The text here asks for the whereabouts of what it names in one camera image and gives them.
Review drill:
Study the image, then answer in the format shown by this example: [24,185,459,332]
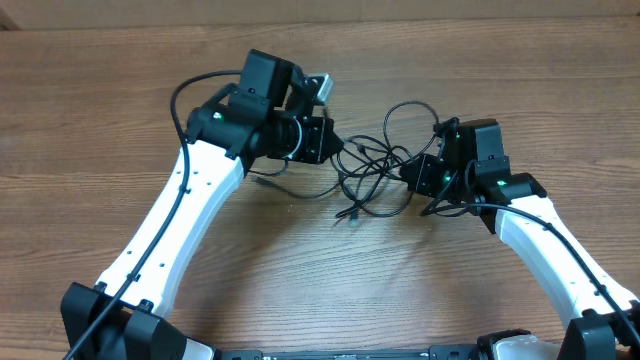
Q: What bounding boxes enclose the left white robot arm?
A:
[60,49,343,360]

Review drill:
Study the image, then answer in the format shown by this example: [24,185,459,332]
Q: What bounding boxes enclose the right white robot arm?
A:
[399,118,639,359]

